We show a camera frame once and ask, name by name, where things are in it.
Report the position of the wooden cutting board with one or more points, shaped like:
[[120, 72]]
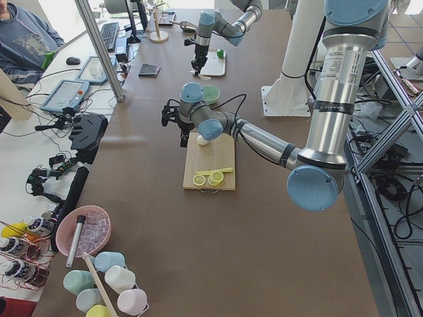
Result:
[[216, 154]]

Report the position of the black long bar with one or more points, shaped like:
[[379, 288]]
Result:
[[70, 202]]

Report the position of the person in blue hoodie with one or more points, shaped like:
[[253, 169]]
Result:
[[26, 39]]

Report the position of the black computer mouse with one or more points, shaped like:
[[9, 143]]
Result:
[[73, 61]]

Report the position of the grey blue plastic cup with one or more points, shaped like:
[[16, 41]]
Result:
[[88, 298]]

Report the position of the blue teach pendant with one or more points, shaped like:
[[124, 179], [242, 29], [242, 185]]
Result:
[[92, 72], [67, 94]]

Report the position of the wooden stick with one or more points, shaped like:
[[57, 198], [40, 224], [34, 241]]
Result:
[[98, 283]]

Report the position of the pink plastic cup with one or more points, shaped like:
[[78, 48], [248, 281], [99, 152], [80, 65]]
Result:
[[132, 302]]

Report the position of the light blue plastic cup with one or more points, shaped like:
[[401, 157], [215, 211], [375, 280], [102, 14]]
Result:
[[105, 260]]

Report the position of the wooden stand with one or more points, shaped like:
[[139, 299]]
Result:
[[157, 36]]

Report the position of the white steamed bun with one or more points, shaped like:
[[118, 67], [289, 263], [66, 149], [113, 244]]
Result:
[[201, 141]]

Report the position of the aluminium frame post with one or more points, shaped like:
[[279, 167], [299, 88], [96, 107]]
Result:
[[100, 49]]

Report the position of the copper wire bottle rack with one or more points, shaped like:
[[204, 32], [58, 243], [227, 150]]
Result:
[[25, 257]]

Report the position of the single lemon slice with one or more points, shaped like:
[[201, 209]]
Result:
[[199, 180]]

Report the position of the stacked lemon slices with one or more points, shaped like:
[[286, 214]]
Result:
[[215, 179]]

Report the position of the yellow plastic knife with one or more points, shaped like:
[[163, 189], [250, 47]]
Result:
[[209, 172]]

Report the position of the yellow plastic cup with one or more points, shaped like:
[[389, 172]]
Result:
[[98, 310]]

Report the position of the black keyboard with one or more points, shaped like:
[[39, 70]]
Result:
[[108, 34]]

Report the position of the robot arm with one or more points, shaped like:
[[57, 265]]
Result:
[[210, 22], [352, 28]]

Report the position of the pink bowl with ice cubes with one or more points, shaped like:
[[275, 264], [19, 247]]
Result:
[[95, 232]]

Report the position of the mint green plastic cup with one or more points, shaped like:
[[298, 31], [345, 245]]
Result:
[[76, 281]]

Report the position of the metal cylinder tool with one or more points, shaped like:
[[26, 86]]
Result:
[[75, 240]]

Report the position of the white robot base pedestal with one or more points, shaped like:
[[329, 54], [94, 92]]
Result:
[[288, 95]]

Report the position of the green lime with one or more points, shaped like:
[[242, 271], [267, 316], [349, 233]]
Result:
[[220, 53]]

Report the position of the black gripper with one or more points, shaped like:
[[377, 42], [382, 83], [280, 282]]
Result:
[[184, 125], [199, 52]]

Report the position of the mint green bowl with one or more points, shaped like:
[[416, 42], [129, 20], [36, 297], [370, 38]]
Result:
[[211, 94]]

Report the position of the white plastic cup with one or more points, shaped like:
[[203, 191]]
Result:
[[119, 278]]

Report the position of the folded grey cloth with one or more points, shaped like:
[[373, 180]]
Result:
[[149, 70]]

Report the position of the cream rabbit serving tray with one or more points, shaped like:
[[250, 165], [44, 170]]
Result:
[[215, 65]]

